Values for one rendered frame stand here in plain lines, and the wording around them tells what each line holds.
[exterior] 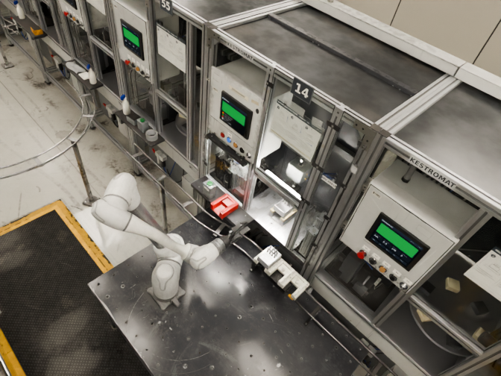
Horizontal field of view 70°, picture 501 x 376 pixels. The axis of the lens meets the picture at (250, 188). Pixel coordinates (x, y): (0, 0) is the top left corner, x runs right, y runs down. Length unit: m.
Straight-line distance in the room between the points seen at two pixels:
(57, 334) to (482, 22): 5.19
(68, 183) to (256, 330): 2.55
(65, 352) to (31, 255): 0.94
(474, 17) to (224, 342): 4.35
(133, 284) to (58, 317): 0.93
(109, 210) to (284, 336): 1.30
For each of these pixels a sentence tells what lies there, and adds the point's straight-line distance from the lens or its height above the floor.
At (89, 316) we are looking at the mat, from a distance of 3.22.
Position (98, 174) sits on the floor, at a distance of 4.11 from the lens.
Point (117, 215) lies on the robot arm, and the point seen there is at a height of 1.43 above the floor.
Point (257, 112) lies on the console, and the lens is 1.99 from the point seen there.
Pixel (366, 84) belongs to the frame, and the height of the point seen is 2.01.
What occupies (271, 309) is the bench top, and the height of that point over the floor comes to 0.68.
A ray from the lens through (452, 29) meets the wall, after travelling 5.23.
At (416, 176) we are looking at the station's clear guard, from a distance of 1.62.
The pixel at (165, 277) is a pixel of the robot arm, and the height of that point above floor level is 0.95.
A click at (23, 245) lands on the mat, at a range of 3.73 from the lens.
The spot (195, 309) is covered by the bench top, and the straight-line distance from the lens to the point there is 2.41.
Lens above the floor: 2.89
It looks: 47 degrees down
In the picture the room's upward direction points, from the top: 11 degrees clockwise
